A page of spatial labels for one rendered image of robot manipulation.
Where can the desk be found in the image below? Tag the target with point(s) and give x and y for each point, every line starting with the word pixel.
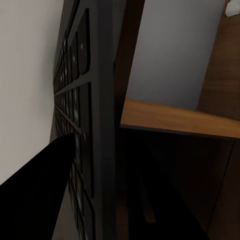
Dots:
pixel 126 16

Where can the keyboard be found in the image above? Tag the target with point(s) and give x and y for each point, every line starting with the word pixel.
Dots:
pixel 83 88

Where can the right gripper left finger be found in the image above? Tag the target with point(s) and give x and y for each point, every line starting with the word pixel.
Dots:
pixel 30 200

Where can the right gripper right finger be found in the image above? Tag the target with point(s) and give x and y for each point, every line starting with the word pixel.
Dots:
pixel 174 220

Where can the cabinet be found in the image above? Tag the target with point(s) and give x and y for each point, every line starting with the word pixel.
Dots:
pixel 200 154

